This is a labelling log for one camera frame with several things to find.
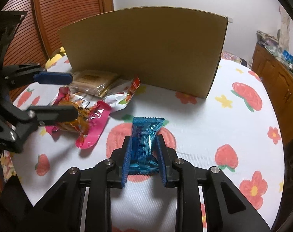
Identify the clear brown biscuit packet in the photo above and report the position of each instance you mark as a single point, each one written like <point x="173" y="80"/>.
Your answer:
<point x="95" y="82"/>

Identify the pile of folded cloths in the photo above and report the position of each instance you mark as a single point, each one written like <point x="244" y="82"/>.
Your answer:
<point x="267" y="41"/>

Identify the pink snack packet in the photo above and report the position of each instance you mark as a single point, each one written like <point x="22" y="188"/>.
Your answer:
<point x="95" y="130"/>

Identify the amber orange snack packet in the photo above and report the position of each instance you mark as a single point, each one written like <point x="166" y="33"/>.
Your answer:
<point x="81" y="118"/>

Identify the brown cardboard box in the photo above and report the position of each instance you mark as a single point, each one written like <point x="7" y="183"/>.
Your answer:
<point x="148" y="53"/>

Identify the brown louvred wooden wardrobe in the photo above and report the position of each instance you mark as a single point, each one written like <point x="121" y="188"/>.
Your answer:
<point x="64" y="7"/>

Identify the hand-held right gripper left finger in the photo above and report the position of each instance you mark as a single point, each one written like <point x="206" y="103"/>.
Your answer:
<point x="127" y="159"/>

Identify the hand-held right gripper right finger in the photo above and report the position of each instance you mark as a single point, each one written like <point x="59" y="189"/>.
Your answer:
<point x="162" y="159"/>

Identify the blue carton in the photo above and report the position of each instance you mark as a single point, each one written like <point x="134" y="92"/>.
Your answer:
<point x="289" y="57"/>

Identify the patterned white curtain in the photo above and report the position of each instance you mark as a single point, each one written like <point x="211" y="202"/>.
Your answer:
<point x="286" y="29"/>

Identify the white and red snack packet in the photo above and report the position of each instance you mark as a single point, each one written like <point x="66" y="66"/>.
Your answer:
<point x="121" y="99"/>

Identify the blue candy packet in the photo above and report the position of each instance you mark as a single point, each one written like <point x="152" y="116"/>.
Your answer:
<point x="144" y="145"/>

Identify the strawberry flower print sheet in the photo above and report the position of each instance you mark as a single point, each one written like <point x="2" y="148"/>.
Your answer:
<point x="221" y="130"/>

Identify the wooden sideboard cabinet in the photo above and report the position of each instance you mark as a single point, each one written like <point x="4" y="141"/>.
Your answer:
<point x="272" y="77"/>

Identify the floral quilt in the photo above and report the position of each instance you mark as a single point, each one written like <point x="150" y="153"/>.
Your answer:
<point x="3" y="164"/>

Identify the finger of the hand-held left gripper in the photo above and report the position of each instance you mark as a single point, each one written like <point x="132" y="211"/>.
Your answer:
<point x="53" y="77"/>
<point x="54" y="113"/>

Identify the yellow plush toy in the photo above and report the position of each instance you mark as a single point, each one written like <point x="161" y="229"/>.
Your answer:
<point x="55" y="58"/>

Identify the white wall switch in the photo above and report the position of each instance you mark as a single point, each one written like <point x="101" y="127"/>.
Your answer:
<point x="230" y="19"/>

